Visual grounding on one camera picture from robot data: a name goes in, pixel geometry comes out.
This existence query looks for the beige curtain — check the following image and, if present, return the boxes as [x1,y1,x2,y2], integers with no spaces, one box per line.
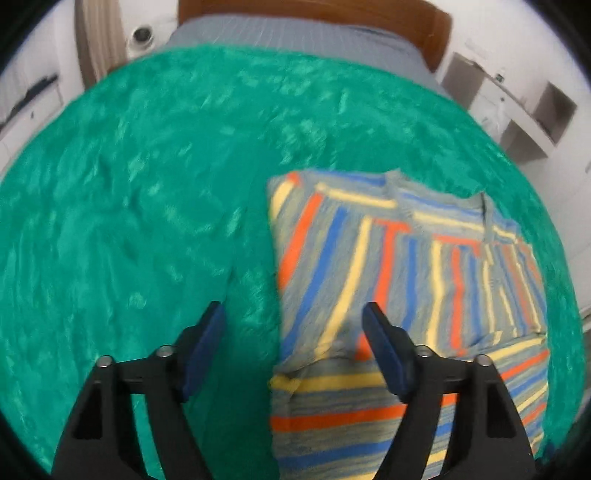
[74,0,127,89]

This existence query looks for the green floral bedspread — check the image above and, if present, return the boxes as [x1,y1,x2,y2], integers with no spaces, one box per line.
[1,46,585,479]

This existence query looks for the wooden headboard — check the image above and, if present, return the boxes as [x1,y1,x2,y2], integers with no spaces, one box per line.
[177,0,453,72]

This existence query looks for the white round fan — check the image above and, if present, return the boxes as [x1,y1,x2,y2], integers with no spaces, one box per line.
[127,25,154,52]

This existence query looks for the white plastic bag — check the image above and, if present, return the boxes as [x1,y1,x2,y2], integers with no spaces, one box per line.
[481,96,509,141]

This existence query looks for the white drawer cabinet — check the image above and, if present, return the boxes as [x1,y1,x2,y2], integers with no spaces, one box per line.
[1,78,64,177]

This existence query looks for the white desk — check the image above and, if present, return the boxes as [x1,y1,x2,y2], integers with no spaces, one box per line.
[442,53,555,164]

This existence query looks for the black clothes on cabinet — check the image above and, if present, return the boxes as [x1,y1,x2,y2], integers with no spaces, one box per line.
[1,74,59,128]

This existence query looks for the striped knit sweater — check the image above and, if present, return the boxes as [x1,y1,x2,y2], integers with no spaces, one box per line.
[267,169,549,479]

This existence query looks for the white wardrobe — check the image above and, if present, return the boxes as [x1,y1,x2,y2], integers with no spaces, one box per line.
[528,1,590,258]

